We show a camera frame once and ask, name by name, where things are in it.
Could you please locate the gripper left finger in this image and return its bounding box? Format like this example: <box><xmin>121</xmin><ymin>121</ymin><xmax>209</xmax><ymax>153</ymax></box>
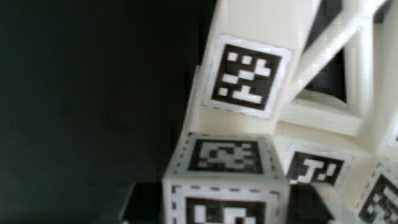
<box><xmin>99</xmin><ymin>182</ymin><xmax>161</xmax><ymax>224</ymax></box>

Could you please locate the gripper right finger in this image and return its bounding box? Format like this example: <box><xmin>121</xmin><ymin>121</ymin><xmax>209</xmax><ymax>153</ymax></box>
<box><xmin>286</xmin><ymin>183</ymin><xmax>357</xmax><ymax>224</ymax></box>

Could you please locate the white chair leg tagged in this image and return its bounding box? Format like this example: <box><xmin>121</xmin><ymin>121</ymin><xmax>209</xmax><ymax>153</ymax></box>
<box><xmin>161</xmin><ymin>133</ymin><xmax>289</xmax><ymax>224</ymax></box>

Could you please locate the white chair back part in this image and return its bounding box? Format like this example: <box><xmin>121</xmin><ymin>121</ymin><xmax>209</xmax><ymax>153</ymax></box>
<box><xmin>179</xmin><ymin>0</ymin><xmax>398</xmax><ymax>224</ymax></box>

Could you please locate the white chair leg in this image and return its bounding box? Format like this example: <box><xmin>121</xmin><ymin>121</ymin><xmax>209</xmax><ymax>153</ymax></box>
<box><xmin>357</xmin><ymin>163</ymin><xmax>398</xmax><ymax>224</ymax></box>

